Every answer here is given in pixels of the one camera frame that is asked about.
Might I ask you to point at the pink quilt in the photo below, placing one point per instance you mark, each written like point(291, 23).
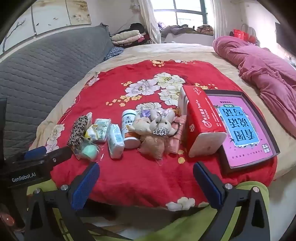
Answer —
point(266, 69)

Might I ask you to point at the green white wipes packet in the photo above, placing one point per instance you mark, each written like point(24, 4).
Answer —
point(101, 129)

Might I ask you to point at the black television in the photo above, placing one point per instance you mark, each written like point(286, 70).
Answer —
point(284, 39)

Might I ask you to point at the floral wall painting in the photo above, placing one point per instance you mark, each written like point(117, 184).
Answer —
point(57, 14)

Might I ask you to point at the red tissue box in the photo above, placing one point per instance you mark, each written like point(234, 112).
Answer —
point(198, 115)

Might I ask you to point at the grey sock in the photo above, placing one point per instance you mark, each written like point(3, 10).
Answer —
point(77, 132)

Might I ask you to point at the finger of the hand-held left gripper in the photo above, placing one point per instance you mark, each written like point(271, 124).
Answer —
point(60, 154)
point(34, 153)

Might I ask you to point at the yellow cartoon packet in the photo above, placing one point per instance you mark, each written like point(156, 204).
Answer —
point(91, 134)

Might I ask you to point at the window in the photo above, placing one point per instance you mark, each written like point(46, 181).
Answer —
point(185, 14)

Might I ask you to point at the blue patterned cloth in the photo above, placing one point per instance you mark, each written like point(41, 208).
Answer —
point(113, 52)

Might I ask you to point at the pink book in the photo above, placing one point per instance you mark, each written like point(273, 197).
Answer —
point(242, 139)

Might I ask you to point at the pink face mask packet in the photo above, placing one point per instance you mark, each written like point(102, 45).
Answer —
point(179, 136)

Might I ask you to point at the beige bed cover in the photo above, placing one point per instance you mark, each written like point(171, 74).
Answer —
point(161, 51)

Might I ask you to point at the brown patterned blanket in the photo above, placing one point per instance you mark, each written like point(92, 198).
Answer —
point(204, 29)

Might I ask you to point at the red floral blanket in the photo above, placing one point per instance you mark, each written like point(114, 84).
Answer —
point(148, 171)

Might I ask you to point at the grey clothes heap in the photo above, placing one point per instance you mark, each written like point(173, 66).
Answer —
point(175, 29)

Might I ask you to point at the grey quilted headboard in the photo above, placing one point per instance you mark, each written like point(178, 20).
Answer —
point(46, 69)

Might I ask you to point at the green sponge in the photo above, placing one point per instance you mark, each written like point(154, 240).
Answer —
point(89, 150)

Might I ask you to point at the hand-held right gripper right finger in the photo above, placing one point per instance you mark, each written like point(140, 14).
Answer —
point(208, 187)

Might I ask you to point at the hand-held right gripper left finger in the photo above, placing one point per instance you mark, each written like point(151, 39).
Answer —
point(85, 185)

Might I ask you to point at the pale blue tissue packet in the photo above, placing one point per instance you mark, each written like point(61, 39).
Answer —
point(115, 141)

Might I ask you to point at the pile of folded clothes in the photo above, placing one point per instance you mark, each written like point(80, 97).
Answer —
point(127, 37)

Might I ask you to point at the white sheer curtain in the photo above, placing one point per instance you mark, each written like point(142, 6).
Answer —
point(150, 23)

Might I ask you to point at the beige plush bunny toy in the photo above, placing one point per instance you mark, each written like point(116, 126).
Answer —
point(155, 139)

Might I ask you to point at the white pill bottle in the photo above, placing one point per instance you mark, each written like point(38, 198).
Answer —
point(129, 125)

